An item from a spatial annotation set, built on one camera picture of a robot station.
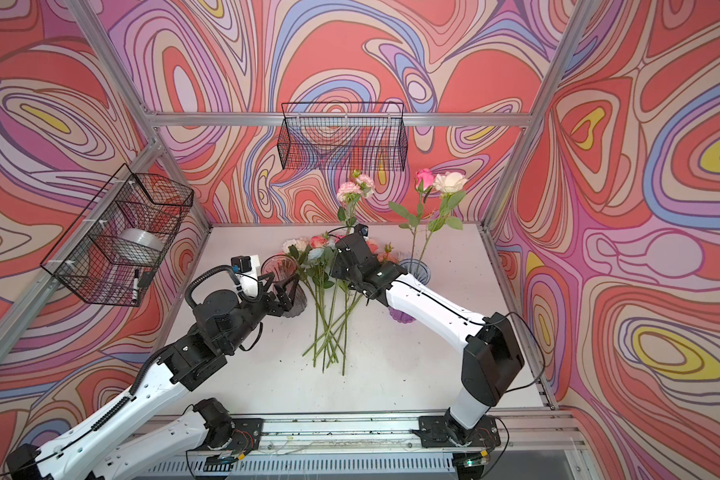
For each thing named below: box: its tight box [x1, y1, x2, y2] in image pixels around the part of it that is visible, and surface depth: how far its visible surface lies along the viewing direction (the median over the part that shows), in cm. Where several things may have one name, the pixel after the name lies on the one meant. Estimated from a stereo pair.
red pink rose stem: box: [309, 235, 328, 372], surface depth 101 cm
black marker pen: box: [131, 269, 140, 305], surface depth 73 cm
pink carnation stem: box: [336, 169, 375, 235], surface depth 88 cm
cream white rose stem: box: [415, 171, 468, 273], surface depth 75 cm
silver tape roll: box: [120, 228, 166, 251], surface depth 75 cm
